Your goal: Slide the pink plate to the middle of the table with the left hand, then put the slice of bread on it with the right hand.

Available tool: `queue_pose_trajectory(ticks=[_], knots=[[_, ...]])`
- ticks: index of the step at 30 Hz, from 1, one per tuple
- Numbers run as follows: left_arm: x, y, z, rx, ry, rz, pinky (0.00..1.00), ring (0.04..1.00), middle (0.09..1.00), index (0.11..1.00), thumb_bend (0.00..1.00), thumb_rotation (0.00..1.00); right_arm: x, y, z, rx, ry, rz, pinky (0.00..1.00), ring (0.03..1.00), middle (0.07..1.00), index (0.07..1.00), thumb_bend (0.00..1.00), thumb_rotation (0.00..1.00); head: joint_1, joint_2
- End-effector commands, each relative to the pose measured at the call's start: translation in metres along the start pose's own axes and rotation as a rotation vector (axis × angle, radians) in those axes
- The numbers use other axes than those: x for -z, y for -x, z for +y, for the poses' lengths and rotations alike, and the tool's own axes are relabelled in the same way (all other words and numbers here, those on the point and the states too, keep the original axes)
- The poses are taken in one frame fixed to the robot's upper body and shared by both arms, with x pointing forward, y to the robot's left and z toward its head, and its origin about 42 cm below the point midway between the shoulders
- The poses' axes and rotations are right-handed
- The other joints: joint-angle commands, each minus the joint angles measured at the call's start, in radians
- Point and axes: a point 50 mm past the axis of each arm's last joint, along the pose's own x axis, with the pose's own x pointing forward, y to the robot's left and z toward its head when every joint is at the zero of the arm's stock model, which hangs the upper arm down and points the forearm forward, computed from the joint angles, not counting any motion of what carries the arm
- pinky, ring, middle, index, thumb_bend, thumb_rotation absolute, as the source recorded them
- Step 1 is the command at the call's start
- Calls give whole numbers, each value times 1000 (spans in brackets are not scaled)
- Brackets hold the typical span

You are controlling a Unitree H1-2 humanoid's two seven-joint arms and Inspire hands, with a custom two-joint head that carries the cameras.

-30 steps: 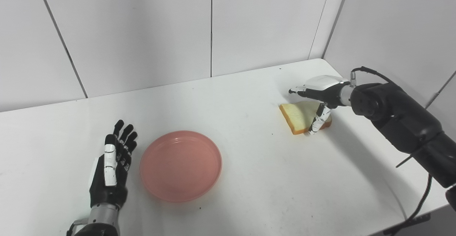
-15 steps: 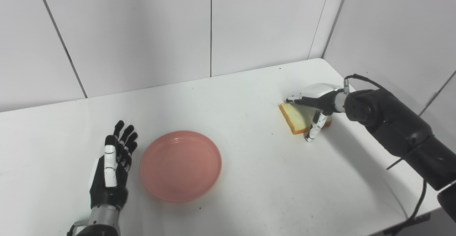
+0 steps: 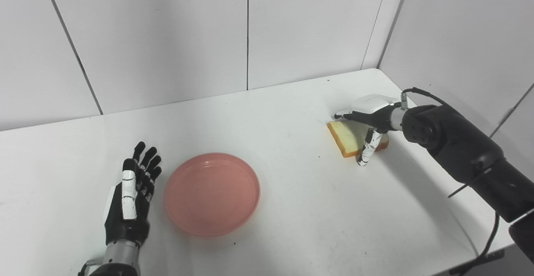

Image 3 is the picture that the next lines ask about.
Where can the pink round plate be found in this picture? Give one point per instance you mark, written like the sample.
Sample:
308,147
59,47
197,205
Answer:
212,194

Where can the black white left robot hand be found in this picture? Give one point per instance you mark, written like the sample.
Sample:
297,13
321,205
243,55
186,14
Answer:
128,201

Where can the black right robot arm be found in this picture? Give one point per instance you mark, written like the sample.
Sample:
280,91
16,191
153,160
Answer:
467,155

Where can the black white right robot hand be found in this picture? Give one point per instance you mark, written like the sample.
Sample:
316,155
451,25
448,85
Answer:
373,109

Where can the slice of white bread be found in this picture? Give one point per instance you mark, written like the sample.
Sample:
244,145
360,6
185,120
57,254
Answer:
346,136

